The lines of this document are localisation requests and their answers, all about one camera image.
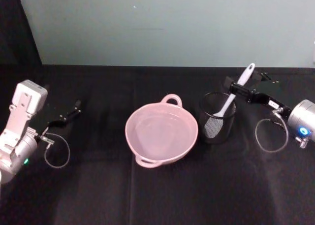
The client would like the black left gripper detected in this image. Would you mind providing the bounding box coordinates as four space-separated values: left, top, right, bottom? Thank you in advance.
31 99 83 138

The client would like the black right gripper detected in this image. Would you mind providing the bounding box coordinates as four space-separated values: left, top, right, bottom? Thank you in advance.
224 71 294 119

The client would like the white plastic rice paddle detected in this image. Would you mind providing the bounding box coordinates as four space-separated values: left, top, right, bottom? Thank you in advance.
205 63 256 139

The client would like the black mesh cup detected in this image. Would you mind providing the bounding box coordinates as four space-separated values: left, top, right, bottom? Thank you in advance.
199 92 237 145

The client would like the black hanging cloth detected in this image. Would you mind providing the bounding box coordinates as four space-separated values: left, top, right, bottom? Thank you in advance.
0 0 43 68

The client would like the black table cloth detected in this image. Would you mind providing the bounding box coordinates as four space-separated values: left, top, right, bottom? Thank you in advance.
0 64 315 225

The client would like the thin left gripper cable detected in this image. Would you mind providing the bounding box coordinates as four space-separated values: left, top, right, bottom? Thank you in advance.
36 133 71 169

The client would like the thin gripper cable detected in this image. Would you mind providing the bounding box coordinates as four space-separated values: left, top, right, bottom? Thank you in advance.
36 133 71 169
254 107 289 153

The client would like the left robot arm with camera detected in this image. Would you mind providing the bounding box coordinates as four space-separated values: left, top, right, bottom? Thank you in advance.
0 79 49 185

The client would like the thin right gripper cable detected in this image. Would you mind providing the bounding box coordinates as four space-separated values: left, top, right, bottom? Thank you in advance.
254 107 289 153

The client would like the pink two-handled bowl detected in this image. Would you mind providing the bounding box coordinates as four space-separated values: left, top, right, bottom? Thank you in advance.
125 94 199 169

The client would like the pale wall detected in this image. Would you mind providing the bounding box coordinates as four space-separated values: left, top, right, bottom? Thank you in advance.
16 0 315 68

